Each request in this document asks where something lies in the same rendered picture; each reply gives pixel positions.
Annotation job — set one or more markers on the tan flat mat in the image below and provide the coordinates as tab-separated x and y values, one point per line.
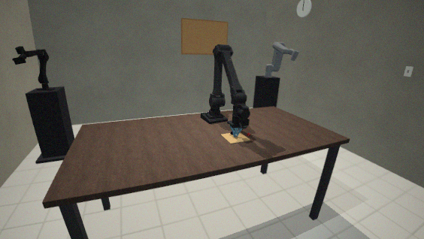
232	140

